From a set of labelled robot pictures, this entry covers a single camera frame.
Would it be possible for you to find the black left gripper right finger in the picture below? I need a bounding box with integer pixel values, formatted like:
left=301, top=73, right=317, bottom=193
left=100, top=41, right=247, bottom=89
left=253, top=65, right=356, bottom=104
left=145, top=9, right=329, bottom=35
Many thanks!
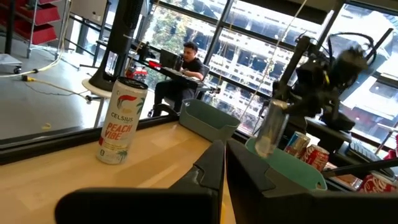
left=225, top=139, right=398, bottom=224

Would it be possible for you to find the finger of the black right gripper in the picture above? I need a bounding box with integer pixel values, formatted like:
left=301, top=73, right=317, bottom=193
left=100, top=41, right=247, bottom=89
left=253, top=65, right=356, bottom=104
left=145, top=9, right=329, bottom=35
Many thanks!
left=287, top=105, right=340, bottom=118
left=289, top=91, right=324, bottom=106

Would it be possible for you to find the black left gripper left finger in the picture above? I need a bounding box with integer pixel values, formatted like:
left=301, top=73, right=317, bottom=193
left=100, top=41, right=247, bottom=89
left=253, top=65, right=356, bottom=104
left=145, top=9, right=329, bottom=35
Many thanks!
left=54, top=139, right=226, bottom=224

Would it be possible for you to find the silver and blue soda can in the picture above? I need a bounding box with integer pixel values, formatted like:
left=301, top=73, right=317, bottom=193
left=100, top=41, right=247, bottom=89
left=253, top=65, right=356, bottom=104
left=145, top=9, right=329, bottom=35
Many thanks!
left=254, top=99, right=290, bottom=159
left=283, top=131, right=311, bottom=158

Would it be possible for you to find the teal plastic bin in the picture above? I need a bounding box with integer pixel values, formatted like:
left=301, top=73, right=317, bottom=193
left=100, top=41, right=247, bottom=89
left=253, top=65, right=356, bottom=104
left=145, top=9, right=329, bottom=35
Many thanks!
left=244, top=137, right=328, bottom=191

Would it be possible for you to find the red Coca-Cola can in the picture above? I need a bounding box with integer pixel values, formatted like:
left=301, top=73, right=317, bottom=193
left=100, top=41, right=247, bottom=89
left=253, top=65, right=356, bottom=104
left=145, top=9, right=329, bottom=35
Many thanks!
left=357, top=173, right=398, bottom=194
left=300, top=144, right=330, bottom=172

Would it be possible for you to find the white Celsius Peach Vibe can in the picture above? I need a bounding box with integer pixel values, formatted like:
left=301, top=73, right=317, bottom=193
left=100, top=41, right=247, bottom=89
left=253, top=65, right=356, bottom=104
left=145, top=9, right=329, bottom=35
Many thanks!
left=96, top=77, right=149, bottom=165

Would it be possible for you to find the grey-blue plastic bin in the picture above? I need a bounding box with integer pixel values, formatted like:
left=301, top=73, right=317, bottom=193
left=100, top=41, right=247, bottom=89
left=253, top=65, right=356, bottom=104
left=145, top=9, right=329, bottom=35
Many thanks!
left=178, top=98, right=241, bottom=143

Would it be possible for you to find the black metal rod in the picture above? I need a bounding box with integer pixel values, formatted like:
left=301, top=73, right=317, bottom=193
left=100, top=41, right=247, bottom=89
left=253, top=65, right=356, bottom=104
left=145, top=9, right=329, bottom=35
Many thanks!
left=322, top=160, right=397, bottom=180

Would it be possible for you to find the person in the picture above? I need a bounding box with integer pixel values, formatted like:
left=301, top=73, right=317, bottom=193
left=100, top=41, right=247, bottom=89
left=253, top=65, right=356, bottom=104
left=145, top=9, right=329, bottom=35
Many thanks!
left=148, top=41, right=206, bottom=118

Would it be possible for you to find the round white stool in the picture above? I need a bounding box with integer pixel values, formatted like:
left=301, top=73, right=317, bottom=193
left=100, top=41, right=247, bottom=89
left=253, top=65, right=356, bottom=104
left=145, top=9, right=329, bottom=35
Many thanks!
left=81, top=77, right=113, bottom=128

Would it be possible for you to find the dark office desk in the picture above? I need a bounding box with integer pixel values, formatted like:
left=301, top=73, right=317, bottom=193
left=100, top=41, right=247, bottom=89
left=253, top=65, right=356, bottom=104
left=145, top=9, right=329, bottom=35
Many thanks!
left=130, top=57, right=218, bottom=91

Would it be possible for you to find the red toolbox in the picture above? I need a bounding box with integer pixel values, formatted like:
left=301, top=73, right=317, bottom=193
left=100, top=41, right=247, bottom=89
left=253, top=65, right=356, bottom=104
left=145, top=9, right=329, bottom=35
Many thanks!
left=126, top=65, right=149, bottom=83

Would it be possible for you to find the black laptop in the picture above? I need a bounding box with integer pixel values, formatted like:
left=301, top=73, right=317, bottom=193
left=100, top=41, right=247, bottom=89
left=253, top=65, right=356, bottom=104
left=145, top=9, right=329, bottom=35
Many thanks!
left=159, top=49, right=185, bottom=72

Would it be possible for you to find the black tower fan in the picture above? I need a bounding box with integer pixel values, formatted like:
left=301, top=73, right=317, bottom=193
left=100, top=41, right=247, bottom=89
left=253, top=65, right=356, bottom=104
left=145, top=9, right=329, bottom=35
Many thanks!
left=88, top=0, right=146, bottom=93

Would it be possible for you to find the grey cart base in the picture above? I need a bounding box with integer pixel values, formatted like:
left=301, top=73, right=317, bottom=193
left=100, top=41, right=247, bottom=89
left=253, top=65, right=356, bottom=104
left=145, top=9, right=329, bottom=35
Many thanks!
left=0, top=53, right=23, bottom=75

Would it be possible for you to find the red shelf rack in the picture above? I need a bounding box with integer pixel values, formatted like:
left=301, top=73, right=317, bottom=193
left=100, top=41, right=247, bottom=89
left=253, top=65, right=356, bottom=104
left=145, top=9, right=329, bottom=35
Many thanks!
left=0, top=0, right=62, bottom=46

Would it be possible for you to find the yellow hanging cord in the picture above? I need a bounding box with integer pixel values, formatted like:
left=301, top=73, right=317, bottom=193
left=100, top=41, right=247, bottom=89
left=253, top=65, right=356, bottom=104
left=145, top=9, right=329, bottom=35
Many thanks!
left=239, top=0, right=308, bottom=122

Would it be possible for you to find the yellow extension cable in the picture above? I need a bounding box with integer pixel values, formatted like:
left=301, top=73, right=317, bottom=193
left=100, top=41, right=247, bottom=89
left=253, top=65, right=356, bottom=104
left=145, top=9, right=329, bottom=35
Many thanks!
left=21, top=74, right=94, bottom=104

